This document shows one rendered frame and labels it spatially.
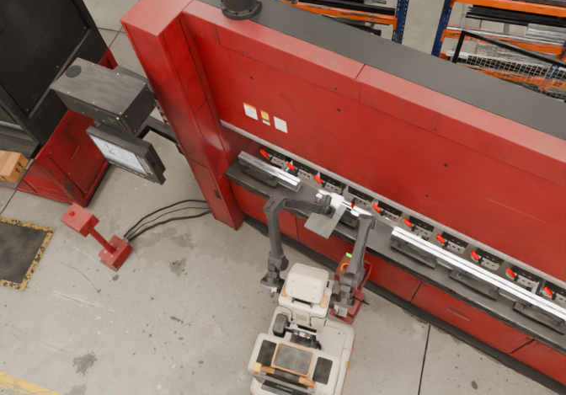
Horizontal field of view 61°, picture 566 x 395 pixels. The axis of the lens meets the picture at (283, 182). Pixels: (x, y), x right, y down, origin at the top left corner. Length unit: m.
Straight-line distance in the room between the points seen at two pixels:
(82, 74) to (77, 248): 2.15
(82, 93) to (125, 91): 0.24
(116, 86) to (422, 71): 1.61
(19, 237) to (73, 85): 2.40
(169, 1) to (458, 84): 1.45
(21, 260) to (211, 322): 1.86
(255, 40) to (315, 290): 1.33
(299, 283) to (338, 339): 1.11
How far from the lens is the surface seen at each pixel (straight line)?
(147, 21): 2.57
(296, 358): 3.03
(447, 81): 2.18
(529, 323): 3.33
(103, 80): 2.90
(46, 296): 4.71
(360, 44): 2.28
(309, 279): 2.64
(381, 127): 2.33
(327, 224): 3.18
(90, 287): 4.55
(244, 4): 2.41
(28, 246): 4.98
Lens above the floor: 3.89
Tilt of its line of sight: 60 degrees down
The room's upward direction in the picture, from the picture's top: 9 degrees counter-clockwise
